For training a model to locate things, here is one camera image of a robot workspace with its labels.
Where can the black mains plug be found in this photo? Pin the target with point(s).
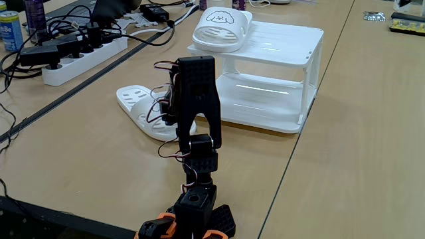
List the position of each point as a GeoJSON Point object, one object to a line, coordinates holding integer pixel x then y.
{"type": "Point", "coordinates": [94, 33]}

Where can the blue drink can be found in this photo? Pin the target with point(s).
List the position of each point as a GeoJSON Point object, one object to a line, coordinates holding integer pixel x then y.
{"type": "Point", "coordinates": [10, 31]}

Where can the white printed bracket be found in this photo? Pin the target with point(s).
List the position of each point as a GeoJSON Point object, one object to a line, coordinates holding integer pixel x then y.
{"type": "Point", "coordinates": [123, 24]}
{"type": "Point", "coordinates": [141, 20]}

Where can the dark laptop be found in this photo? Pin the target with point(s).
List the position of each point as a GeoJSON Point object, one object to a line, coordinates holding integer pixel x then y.
{"type": "Point", "coordinates": [113, 10]}

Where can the tall purple drink can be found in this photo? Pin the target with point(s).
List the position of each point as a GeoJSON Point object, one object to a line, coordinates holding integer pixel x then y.
{"type": "Point", "coordinates": [36, 18]}

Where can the white two-tier shoe rack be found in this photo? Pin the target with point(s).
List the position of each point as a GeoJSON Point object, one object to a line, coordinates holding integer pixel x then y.
{"type": "Point", "coordinates": [275, 43]}

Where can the white box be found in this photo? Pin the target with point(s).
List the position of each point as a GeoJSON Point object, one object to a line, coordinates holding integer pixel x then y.
{"type": "Point", "coordinates": [410, 6]}

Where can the black plug-in power adapter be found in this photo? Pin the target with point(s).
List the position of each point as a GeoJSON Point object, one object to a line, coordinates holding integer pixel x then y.
{"type": "Point", "coordinates": [40, 54]}
{"type": "Point", "coordinates": [64, 44]}

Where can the black power brick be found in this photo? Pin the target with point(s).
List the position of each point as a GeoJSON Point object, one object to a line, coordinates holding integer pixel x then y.
{"type": "Point", "coordinates": [153, 12]}

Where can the white slipper with dog print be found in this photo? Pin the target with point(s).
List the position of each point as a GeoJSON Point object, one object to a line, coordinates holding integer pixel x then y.
{"type": "Point", "coordinates": [133, 96]}
{"type": "Point", "coordinates": [239, 30]}

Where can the white flat device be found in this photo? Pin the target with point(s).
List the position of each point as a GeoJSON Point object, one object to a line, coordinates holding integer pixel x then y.
{"type": "Point", "coordinates": [280, 1]}

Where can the white paper cup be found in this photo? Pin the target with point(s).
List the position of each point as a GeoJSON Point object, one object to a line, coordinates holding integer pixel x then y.
{"type": "Point", "coordinates": [216, 2]}

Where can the white power strip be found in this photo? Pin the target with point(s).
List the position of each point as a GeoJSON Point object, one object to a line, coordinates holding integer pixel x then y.
{"type": "Point", "coordinates": [83, 63]}

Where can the black and yellow box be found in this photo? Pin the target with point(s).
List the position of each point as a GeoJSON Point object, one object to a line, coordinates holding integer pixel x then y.
{"type": "Point", "coordinates": [406, 24]}

